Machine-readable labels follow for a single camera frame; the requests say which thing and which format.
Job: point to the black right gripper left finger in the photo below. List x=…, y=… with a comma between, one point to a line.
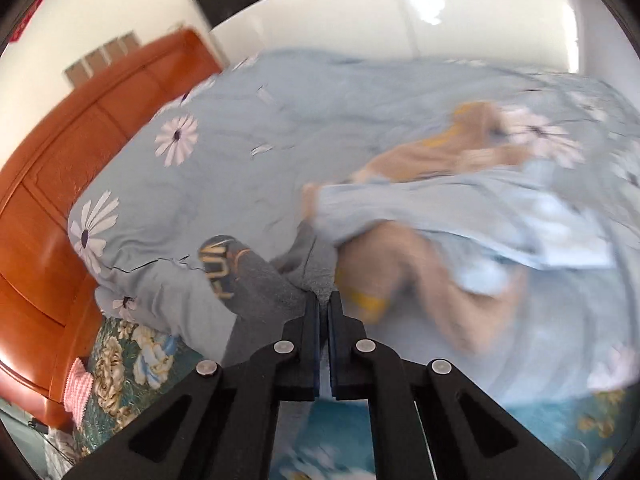
x=219, y=424

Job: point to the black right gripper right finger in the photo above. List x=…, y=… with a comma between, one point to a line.
x=430, y=421

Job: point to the grey sweater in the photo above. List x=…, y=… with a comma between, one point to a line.
x=262, y=294

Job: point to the pink checkered cloth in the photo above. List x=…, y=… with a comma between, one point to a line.
x=77, y=391

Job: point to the teal floral blanket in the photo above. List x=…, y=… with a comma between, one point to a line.
x=132, y=366

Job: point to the orange wooden headboard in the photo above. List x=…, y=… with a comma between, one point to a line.
x=48, y=314

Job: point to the light blue shirt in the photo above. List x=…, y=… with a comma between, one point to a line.
x=483, y=224

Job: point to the light blue floral duvet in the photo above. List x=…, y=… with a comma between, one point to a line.
x=232, y=156

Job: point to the red wall decoration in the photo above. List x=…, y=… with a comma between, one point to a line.
x=19, y=29

